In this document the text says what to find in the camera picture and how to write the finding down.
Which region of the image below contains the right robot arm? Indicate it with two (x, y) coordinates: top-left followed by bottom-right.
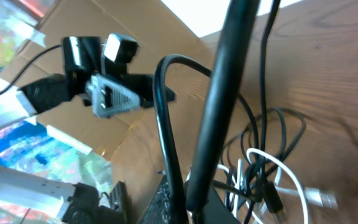
(0, 165), (240, 224)

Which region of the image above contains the cardboard box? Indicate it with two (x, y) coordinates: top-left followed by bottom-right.
(0, 0), (217, 161)

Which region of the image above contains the left camera black cable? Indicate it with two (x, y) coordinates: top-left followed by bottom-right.
(0, 43), (63, 103)

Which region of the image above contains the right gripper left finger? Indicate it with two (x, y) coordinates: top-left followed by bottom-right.
(137, 174), (182, 224)

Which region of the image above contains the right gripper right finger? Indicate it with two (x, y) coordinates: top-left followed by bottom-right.
(197, 187), (239, 224)

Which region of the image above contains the white USB cable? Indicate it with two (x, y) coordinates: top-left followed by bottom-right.
(185, 147), (339, 224)

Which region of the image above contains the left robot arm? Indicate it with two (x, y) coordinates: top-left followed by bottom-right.
(0, 34), (155, 129)

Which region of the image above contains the black USB cable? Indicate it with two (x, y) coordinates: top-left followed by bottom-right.
(152, 0), (307, 224)

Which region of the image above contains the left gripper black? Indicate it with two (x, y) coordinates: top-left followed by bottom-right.
(82, 67), (177, 119)

